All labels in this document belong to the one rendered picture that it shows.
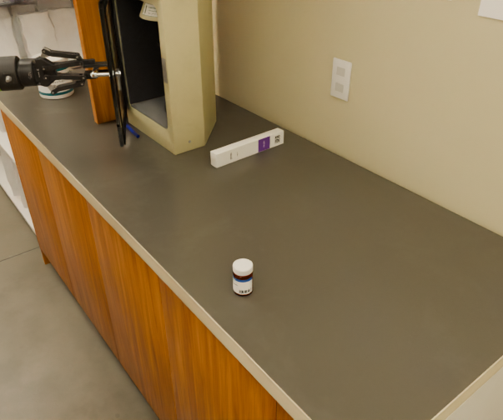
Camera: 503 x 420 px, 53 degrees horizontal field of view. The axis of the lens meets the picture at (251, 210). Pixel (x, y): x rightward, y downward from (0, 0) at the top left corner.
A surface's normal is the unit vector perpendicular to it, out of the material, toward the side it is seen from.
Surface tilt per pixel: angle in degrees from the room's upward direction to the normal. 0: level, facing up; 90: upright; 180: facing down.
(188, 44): 90
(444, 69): 90
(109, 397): 0
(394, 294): 0
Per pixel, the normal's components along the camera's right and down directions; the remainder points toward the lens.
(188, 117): 0.61, 0.44
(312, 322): 0.00, -0.84
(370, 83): -0.79, 0.33
